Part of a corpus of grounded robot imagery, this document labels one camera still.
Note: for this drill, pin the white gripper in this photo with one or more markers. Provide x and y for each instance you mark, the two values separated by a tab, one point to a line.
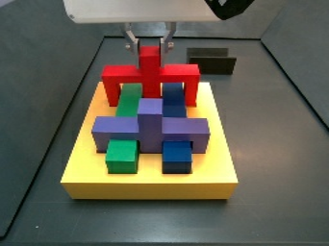
170	11

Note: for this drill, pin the red cross-shaped block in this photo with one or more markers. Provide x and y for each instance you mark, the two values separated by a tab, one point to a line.
151	75

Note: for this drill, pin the yellow wooden board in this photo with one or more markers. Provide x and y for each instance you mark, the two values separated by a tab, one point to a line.
211	181

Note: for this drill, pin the purple cross-shaped block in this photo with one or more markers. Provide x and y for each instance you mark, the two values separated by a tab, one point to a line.
151	129

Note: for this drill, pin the blue bar block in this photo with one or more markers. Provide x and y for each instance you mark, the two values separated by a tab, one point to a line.
175	151

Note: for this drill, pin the green bar block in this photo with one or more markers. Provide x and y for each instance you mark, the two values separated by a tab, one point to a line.
123	151

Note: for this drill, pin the black metal bracket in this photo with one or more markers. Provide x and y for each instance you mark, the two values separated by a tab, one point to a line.
213	60

